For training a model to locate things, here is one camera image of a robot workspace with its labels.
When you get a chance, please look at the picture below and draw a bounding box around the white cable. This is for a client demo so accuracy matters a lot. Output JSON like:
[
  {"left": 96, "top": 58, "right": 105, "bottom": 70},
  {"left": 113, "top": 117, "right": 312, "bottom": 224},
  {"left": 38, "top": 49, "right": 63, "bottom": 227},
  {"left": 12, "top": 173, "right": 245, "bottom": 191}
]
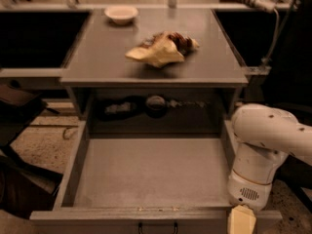
[{"left": 259, "top": 7, "right": 281, "bottom": 66}]

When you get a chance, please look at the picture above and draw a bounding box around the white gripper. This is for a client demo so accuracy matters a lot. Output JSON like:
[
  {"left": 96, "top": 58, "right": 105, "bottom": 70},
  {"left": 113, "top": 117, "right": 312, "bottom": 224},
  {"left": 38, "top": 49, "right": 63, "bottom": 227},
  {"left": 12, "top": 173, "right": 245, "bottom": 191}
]
[{"left": 227, "top": 171, "right": 272, "bottom": 234}]

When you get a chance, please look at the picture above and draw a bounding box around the black side table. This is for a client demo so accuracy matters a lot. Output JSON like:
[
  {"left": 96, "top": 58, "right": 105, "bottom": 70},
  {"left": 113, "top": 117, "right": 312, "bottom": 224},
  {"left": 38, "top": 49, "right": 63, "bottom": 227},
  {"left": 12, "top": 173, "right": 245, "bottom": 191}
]
[{"left": 0, "top": 80, "right": 64, "bottom": 187}]

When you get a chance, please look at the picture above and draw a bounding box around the yellow brown chip bag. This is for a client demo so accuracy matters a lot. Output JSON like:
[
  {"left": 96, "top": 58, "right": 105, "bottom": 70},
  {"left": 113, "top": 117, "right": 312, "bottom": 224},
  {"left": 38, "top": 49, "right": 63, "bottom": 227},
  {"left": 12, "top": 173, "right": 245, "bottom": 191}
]
[{"left": 125, "top": 31, "right": 199, "bottom": 68}]

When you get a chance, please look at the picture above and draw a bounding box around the grey drawer cabinet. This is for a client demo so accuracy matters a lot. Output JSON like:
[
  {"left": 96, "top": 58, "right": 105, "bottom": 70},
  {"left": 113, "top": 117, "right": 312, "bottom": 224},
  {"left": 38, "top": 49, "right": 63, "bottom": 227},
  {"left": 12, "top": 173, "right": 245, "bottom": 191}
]
[{"left": 61, "top": 8, "right": 247, "bottom": 137}]

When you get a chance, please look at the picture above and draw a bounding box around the white bowl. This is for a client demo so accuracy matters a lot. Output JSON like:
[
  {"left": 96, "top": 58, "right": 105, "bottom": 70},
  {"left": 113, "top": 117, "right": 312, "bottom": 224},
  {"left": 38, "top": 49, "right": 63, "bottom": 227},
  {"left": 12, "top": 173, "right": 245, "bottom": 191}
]
[{"left": 104, "top": 6, "right": 138, "bottom": 25}]

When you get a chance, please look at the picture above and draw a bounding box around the grey top drawer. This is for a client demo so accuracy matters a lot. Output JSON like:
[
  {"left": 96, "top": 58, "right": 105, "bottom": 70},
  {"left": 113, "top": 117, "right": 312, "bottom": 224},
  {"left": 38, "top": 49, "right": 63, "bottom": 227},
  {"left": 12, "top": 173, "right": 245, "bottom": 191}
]
[{"left": 30, "top": 120, "right": 281, "bottom": 234}]

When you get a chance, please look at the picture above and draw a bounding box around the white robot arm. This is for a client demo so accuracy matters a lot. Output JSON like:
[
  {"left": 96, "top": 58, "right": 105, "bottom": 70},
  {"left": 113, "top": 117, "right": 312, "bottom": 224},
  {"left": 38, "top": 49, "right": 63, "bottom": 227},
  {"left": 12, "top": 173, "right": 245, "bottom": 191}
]
[{"left": 227, "top": 103, "right": 312, "bottom": 234}]

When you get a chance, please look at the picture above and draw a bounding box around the brown trouser leg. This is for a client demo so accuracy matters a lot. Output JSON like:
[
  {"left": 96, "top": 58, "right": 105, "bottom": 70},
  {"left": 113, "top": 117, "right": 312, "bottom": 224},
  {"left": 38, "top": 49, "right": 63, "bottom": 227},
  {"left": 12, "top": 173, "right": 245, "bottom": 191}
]
[{"left": 0, "top": 157, "right": 60, "bottom": 219}]

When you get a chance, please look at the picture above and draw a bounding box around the black office chair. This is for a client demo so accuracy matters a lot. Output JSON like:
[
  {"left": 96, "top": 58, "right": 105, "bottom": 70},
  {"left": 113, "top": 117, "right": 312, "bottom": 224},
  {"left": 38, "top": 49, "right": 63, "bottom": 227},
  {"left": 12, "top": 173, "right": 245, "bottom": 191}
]
[{"left": 261, "top": 0, "right": 312, "bottom": 126}]

